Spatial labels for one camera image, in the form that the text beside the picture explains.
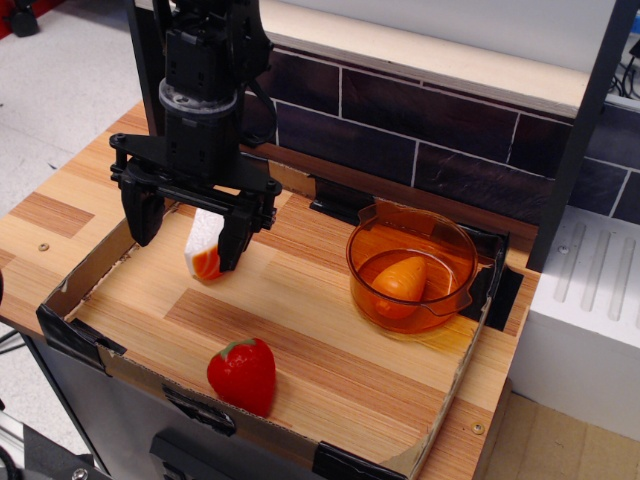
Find black frame post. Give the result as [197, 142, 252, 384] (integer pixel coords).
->
[526, 0, 639, 272]

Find red toy strawberry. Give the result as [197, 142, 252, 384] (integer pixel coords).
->
[207, 338, 276, 417]

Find black cable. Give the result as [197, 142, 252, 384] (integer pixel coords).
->
[239, 74, 279, 148]

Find taped cardboard fence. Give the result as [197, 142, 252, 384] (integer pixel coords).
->
[32, 153, 526, 479]

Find white ribbed toy sink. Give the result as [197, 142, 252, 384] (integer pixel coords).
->
[509, 207, 639, 440]

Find white orange toy sushi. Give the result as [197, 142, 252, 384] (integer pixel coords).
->
[184, 209, 224, 281]

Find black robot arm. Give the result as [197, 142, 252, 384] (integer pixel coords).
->
[109, 1, 282, 272]

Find orange transparent plastic pot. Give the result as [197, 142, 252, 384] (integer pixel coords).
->
[346, 202, 479, 334]

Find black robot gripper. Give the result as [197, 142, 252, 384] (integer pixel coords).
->
[109, 81, 282, 272]

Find orange toy carrot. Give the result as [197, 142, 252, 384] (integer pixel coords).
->
[372, 256, 427, 320]

